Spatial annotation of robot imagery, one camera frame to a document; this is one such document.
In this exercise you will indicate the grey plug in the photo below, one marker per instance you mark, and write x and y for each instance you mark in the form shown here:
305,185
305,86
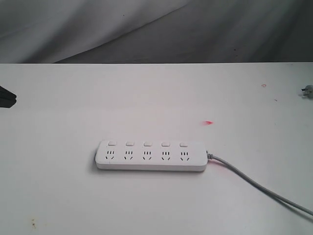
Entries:
307,92

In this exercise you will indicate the white five-outlet power strip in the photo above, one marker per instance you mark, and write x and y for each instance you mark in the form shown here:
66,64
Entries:
149,155

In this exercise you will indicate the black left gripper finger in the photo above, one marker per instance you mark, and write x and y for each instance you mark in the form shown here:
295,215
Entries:
5,103
6,94

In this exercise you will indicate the grey backdrop cloth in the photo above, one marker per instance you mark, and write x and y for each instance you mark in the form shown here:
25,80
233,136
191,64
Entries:
156,31

